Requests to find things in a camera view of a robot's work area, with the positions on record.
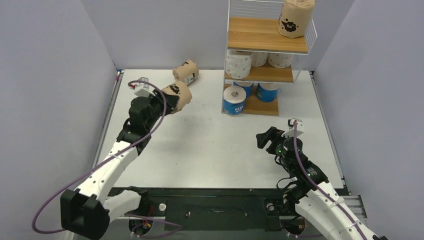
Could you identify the blue paper roll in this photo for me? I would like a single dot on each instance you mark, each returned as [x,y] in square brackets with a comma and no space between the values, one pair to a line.
[267,92]
[234,100]
[247,86]

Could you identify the floral white paper roll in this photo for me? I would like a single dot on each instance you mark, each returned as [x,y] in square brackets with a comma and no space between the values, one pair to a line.
[238,63]
[259,59]
[280,60]

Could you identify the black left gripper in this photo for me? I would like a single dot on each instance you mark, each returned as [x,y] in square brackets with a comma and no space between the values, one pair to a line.
[171,101]

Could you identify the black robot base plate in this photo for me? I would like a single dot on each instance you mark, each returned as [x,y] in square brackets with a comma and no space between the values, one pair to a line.
[220,209]

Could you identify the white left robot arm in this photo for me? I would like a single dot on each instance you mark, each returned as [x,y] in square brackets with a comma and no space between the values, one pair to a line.
[87,210]

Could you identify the white wire wooden shelf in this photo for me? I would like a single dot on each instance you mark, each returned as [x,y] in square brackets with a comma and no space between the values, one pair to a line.
[252,27]

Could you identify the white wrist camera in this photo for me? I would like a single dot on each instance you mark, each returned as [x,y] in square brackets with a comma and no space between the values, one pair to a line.
[140,87]
[295,127]

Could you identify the brown paper roll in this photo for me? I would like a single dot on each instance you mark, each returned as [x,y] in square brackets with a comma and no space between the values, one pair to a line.
[294,17]
[187,72]
[177,94]

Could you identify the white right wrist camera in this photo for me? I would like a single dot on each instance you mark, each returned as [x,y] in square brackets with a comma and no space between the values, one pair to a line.
[295,127]

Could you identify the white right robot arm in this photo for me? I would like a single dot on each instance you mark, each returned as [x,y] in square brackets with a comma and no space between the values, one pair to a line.
[312,195]

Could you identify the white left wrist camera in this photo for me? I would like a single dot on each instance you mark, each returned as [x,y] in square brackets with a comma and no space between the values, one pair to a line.
[140,87]

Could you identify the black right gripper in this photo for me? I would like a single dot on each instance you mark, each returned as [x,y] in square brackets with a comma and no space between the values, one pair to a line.
[274,142]

